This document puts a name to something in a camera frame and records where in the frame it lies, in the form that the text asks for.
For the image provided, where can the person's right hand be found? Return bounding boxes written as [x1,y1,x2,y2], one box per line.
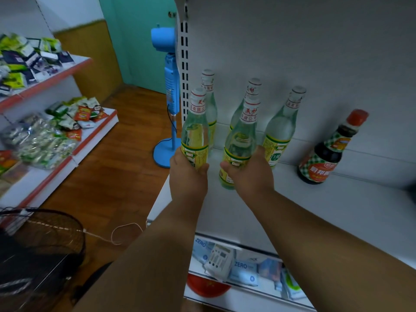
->
[220,145,275,202]

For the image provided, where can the person's left hand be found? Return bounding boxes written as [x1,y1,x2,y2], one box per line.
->
[169,148,210,209]

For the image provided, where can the clear bottle yellow green label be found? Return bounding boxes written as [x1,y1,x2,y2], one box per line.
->
[229,78,262,132]
[201,69,218,154]
[219,99,261,190]
[262,86,307,168]
[181,88,210,169]

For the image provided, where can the person's left forearm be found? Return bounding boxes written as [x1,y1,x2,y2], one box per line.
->
[72,200,208,312]

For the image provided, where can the person's right forearm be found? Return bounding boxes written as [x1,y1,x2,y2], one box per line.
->
[242,190,416,312]

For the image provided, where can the light blue packet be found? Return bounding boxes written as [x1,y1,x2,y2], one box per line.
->
[227,260,259,287]
[192,237,215,265]

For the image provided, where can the white charger box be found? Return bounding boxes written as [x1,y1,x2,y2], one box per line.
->
[204,244,235,281]

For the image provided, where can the blue standing fan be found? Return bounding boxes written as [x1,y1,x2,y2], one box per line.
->
[151,25,182,169]

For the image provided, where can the dark sauce bottle red cap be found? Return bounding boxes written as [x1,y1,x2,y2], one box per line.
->
[297,109,369,185]

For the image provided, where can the white metal shelf unit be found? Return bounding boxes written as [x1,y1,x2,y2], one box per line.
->
[146,0,416,312]

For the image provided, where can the blue red packet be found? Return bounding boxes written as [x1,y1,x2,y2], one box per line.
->
[258,258,283,291]

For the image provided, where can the red plastic bowl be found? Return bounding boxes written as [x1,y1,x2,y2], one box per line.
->
[186,273,231,298]

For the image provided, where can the white green packet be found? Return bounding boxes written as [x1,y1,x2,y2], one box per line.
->
[281,268,307,301]

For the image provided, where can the pile of green red snack packets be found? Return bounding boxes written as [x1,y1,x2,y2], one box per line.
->
[45,97,109,141]

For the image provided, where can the teal door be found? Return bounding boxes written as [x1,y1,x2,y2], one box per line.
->
[97,0,179,94]

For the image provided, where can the white shelf unit red trim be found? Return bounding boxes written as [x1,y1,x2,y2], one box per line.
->
[0,0,119,232]

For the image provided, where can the pile of clear candy bags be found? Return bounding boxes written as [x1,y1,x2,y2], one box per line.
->
[0,114,78,169]

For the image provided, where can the black mesh basket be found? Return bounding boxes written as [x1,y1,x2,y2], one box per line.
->
[0,208,86,312]

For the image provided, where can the pile of orange packets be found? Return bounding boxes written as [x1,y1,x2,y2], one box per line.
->
[0,150,29,196]

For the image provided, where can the pile of dark and green packets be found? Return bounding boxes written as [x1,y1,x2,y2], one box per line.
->
[0,32,76,96]

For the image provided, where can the white cable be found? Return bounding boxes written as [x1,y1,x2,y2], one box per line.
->
[83,222,144,246]

